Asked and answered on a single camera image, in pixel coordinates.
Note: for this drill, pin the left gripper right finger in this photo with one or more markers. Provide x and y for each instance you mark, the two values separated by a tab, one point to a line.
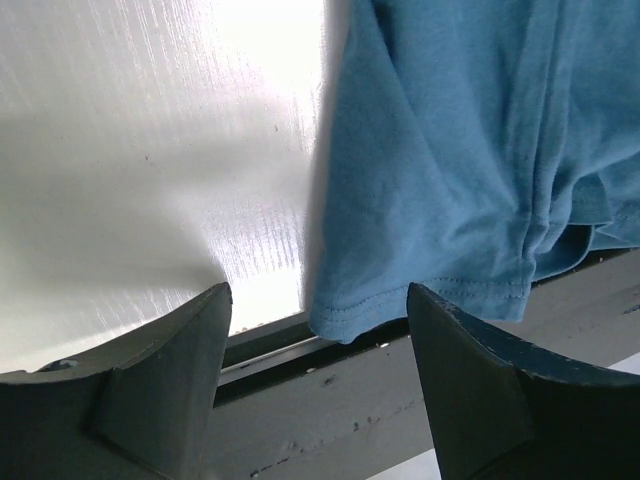
500	407

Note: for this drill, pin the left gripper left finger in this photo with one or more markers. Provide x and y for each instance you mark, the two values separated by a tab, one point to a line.
135	407

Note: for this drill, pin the dark blue t shirt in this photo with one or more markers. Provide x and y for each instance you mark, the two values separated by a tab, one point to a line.
477	147

